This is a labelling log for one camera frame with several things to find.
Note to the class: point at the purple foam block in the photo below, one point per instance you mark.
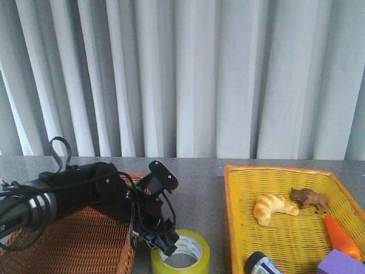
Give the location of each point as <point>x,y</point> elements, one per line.
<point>341,263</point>

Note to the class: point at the yellow packing tape roll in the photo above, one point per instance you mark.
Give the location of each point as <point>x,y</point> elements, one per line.
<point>189,244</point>

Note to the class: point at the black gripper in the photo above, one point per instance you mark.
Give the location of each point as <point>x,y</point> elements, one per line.
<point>148,223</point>

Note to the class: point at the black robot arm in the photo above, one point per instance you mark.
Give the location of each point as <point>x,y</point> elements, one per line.
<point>53,196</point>

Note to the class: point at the black capped white bottle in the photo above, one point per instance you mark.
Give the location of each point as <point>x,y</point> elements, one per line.
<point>259,263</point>

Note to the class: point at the toy croissant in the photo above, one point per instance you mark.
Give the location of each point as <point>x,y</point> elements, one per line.
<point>268,204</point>

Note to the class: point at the grey pleated curtain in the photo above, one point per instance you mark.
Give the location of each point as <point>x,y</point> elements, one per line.
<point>186,79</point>

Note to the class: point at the yellow plastic woven basket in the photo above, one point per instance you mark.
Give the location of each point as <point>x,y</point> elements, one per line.
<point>296,244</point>

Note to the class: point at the brown wicker basket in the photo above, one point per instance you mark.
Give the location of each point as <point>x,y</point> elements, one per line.
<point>83,240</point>

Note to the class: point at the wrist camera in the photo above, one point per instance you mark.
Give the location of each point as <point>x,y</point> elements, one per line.
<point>159,179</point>

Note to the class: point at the brown toy animal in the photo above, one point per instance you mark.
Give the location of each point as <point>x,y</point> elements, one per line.
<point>307,197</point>

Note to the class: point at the orange toy carrot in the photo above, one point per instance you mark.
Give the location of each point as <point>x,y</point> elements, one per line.
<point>340,240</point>

